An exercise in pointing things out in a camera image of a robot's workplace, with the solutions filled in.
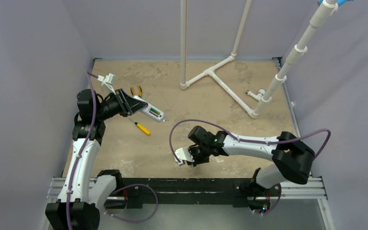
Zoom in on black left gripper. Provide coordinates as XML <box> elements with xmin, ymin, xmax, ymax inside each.
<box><xmin>95</xmin><ymin>88</ymin><xmax>147</xmax><ymax>121</ymax></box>

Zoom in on white remote control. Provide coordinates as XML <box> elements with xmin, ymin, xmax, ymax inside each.
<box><xmin>133</xmin><ymin>95</ymin><xmax>168</xmax><ymax>123</ymax></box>

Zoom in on green battery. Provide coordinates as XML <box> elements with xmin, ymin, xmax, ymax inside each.
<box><xmin>149</xmin><ymin>108</ymin><xmax>160</xmax><ymax>116</ymax></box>

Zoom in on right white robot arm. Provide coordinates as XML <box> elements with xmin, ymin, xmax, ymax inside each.
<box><xmin>178</xmin><ymin>126</ymin><xmax>315</xmax><ymax>195</ymax></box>

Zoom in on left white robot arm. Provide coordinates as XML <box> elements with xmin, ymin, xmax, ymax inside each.
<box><xmin>45</xmin><ymin>89</ymin><xmax>149</xmax><ymax>230</ymax></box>

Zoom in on white pipe fitting brass end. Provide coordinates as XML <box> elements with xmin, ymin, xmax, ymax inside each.
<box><xmin>246</xmin><ymin>89</ymin><xmax>266</xmax><ymax>101</ymax></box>

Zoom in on yellow handled pliers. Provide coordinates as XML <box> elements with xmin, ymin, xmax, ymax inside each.
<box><xmin>130</xmin><ymin>84</ymin><xmax>143</xmax><ymax>98</ymax></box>

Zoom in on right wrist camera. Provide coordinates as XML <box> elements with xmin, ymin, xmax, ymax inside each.
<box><xmin>174</xmin><ymin>147</ymin><xmax>195</xmax><ymax>167</ymax></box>

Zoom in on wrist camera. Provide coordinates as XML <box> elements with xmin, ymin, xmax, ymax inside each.
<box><xmin>97</xmin><ymin>73</ymin><xmax>116</xmax><ymax>94</ymax></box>
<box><xmin>174</xmin><ymin>147</ymin><xmax>195</xmax><ymax>167</ymax></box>

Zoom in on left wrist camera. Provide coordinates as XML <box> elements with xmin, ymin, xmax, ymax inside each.
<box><xmin>97</xmin><ymin>73</ymin><xmax>116</xmax><ymax>94</ymax></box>

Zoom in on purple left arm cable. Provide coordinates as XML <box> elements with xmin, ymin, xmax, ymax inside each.
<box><xmin>66</xmin><ymin>71</ymin><xmax>101</xmax><ymax>230</ymax></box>

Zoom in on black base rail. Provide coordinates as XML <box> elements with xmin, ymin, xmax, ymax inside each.
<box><xmin>105</xmin><ymin>178</ymin><xmax>280</xmax><ymax>209</ymax></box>

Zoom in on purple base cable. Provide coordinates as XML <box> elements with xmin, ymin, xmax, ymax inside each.
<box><xmin>103</xmin><ymin>184</ymin><xmax>159</xmax><ymax>224</ymax></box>

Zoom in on aluminium frame rail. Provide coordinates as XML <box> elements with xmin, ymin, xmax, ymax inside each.
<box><xmin>46</xmin><ymin>57</ymin><xmax>335</xmax><ymax>230</ymax></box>

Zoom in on white PVC pipe frame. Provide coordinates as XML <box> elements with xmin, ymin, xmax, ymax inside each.
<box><xmin>180</xmin><ymin>0</ymin><xmax>340</xmax><ymax>119</ymax></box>

